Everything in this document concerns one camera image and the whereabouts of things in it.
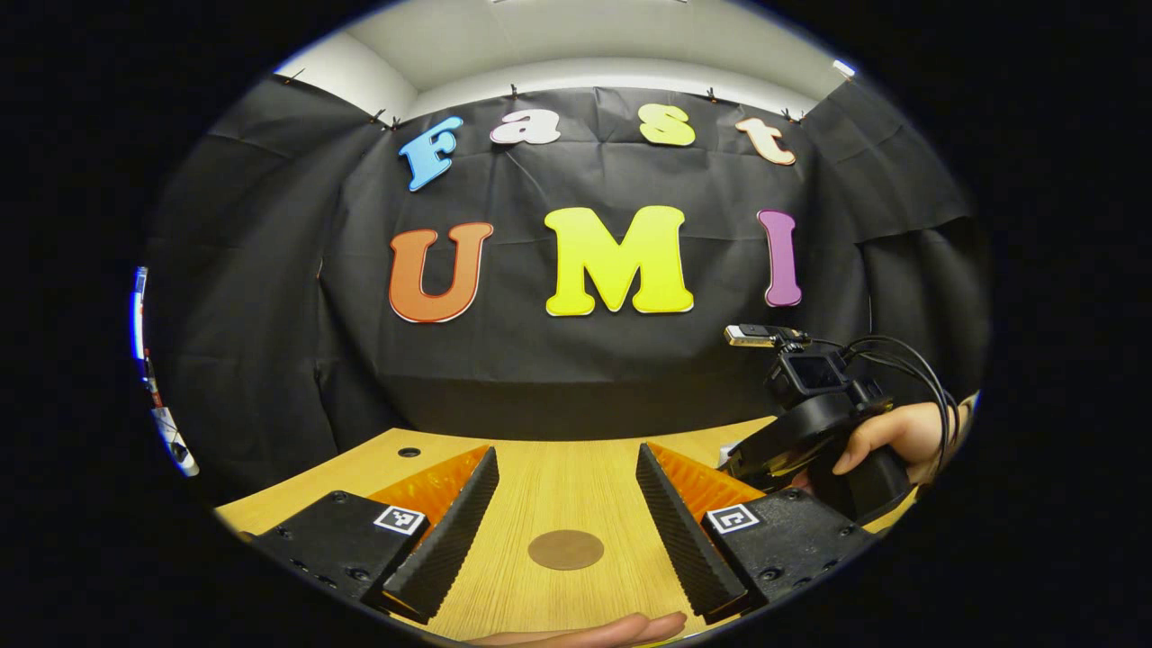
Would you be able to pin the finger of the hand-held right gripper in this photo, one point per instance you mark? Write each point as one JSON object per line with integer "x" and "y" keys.
{"x": 769, "y": 459}

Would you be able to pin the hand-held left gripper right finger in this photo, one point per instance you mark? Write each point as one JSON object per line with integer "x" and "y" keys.
{"x": 684, "y": 540}

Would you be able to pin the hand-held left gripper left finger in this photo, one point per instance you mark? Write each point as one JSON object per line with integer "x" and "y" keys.
{"x": 445, "y": 540}

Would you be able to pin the brown round coaster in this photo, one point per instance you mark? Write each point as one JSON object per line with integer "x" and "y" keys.
{"x": 566, "y": 550}

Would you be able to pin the wooden desktop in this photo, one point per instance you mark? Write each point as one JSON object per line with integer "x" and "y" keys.
{"x": 558, "y": 486}

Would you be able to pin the black backdrop cloth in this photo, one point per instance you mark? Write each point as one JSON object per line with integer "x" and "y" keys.
{"x": 558, "y": 360}

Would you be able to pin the computer monitor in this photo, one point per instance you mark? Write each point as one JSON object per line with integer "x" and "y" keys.
{"x": 139, "y": 315}

